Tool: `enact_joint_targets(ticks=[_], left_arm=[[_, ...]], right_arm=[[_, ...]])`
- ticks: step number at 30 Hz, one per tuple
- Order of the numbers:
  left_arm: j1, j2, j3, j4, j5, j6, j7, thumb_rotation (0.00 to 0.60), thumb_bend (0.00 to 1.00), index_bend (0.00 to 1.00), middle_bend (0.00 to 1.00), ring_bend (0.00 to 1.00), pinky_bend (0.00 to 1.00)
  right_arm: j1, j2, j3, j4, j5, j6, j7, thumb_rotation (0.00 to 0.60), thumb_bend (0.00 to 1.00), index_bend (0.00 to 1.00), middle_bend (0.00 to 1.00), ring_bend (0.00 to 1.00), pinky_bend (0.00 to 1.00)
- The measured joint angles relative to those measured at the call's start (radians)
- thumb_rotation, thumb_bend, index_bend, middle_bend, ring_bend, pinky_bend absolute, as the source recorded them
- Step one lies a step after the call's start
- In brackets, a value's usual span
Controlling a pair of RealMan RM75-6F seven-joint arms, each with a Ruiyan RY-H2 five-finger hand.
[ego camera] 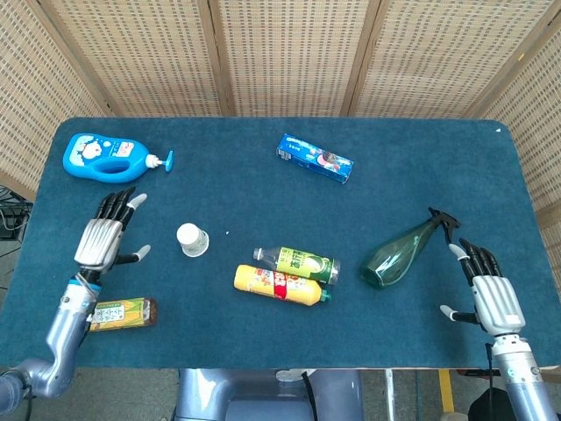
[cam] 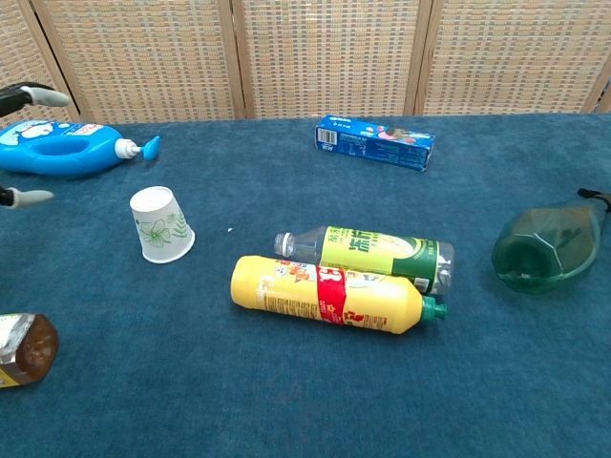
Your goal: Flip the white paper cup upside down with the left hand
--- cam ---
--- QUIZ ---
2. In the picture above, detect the brown liquid bottle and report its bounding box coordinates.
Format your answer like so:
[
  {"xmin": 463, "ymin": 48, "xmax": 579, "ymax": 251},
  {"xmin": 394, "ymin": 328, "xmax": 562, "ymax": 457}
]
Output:
[{"xmin": 0, "ymin": 312, "xmax": 60, "ymax": 389}]

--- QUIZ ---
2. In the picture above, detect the white paper cup green print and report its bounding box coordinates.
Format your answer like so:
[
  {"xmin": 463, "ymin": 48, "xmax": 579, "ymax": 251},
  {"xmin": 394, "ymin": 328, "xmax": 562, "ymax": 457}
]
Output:
[{"xmin": 129, "ymin": 185, "xmax": 197, "ymax": 265}]

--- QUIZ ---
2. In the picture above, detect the woven folding screen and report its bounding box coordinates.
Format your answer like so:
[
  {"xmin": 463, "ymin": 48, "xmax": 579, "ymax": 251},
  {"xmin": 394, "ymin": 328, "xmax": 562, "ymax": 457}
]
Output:
[{"xmin": 0, "ymin": 0, "xmax": 611, "ymax": 129}]

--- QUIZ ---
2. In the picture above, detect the blue pump detergent bottle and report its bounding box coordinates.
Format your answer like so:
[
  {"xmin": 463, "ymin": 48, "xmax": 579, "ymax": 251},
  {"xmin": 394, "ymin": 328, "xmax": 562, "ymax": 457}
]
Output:
[{"xmin": 0, "ymin": 119, "xmax": 162, "ymax": 177}]

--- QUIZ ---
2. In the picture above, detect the blue toothpaste box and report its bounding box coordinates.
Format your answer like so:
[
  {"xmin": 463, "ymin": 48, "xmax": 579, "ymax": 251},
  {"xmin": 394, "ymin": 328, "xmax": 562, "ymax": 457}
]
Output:
[{"xmin": 314, "ymin": 114, "xmax": 436, "ymax": 174}]

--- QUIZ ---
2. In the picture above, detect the blue table cloth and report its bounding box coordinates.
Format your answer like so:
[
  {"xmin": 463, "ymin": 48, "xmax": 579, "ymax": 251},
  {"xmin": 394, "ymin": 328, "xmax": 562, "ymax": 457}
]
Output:
[{"xmin": 0, "ymin": 112, "xmax": 611, "ymax": 458}]

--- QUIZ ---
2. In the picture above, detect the green glass bottle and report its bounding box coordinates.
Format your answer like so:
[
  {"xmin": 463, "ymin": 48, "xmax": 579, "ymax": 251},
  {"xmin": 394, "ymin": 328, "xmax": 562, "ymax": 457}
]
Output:
[{"xmin": 491, "ymin": 188, "xmax": 611, "ymax": 294}]

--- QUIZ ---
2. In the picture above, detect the yellow bottle green cap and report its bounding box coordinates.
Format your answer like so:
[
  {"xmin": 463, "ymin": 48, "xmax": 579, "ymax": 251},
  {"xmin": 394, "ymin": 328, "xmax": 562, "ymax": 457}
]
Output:
[{"xmin": 230, "ymin": 255, "xmax": 450, "ymax": 336}]

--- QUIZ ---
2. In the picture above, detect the clear bottle green label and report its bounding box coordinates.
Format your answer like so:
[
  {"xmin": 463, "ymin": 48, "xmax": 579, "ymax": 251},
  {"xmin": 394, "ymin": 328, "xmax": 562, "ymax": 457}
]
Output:
[{"xmin": 273, "ymin": 225, "xmax": 455, "ymax": 296}]

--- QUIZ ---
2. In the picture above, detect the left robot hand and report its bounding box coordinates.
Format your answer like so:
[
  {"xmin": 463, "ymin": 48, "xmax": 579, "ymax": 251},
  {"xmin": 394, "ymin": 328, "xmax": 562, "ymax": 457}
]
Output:
[{"xmin": 0, "ymin": 83, "xmax": 72, "ymax": 210}]

